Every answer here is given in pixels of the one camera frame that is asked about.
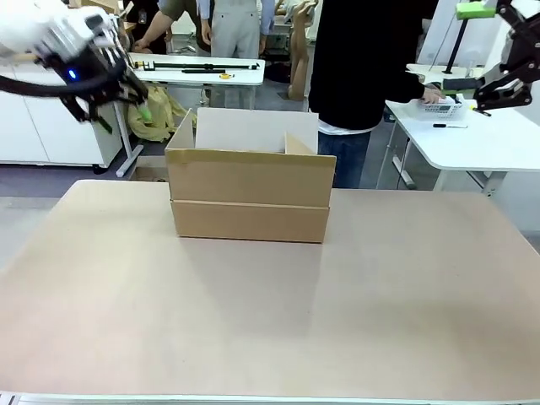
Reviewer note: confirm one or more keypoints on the person in dark shirt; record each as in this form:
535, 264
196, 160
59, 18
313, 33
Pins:
169, 21

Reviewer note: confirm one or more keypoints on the black stand with base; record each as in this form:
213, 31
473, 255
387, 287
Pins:
455, 42

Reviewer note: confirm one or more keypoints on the short black rod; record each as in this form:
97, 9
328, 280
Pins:
208, 71

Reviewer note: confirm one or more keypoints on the white cabinet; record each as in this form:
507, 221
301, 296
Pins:
34, 135

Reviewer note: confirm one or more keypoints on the crumpled yellow bag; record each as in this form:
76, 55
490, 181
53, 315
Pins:
162, 114

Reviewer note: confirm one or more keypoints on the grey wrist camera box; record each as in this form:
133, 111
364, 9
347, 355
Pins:
99, 29

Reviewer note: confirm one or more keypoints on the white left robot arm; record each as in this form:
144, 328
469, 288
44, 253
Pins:
25, 25

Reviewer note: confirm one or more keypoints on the yellow tape measure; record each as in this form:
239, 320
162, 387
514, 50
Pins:
226, 76

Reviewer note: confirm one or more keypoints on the person in black sweater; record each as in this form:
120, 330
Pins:
354, 63

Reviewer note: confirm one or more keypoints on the brown cardboard box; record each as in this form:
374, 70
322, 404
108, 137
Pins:
253, 219

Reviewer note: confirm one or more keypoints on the white table with grey legs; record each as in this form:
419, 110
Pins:
236, 78

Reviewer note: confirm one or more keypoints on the small open cardboard box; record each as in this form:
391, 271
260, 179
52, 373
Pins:
149, 174

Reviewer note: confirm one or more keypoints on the person's left forearm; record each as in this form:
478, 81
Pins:
405, 86

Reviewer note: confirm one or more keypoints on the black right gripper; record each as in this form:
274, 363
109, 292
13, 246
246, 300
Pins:
525, 50

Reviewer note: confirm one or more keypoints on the white plastic basket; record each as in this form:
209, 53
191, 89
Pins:
443, 111

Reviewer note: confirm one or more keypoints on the person in grey overalls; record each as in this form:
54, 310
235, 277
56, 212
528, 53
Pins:
234, 29

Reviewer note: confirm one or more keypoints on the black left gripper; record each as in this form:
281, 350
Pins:
80, 76

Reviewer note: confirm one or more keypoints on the person's left hand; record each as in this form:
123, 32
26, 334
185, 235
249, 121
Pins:
432, 95

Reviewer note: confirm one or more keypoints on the black marker pen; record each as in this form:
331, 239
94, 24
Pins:
449, 125

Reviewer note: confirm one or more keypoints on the long black rod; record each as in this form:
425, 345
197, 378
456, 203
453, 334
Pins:
190, 66

